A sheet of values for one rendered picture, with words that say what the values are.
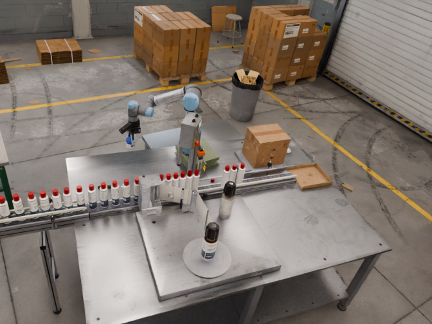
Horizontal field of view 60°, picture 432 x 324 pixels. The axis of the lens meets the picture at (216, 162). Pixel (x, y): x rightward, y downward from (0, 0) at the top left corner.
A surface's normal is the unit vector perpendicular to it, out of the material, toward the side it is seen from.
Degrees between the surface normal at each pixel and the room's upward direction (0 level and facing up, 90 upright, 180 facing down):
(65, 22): 90
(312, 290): 1
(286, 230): 0
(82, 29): 90
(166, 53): 89
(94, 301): 0
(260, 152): 90
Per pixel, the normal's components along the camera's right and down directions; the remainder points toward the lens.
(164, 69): 0.48, 0.59
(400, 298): 0.14, -0.78
